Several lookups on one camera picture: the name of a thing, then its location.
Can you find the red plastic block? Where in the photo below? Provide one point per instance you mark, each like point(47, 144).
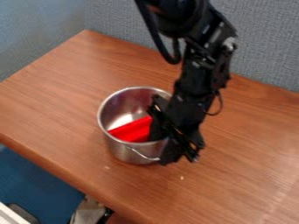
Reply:
point(135, 131)

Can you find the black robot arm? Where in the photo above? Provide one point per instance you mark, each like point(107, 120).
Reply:
point(193, 36)

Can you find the stainless steel pot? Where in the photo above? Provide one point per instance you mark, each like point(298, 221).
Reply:
point(123, 107)

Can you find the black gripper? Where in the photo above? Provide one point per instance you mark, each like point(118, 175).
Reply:
point(177, 120)

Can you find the grey table leg bracket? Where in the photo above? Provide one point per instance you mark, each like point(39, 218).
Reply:
point(91, 212)

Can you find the white and black floor object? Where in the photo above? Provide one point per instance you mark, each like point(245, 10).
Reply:
point(12, 214)

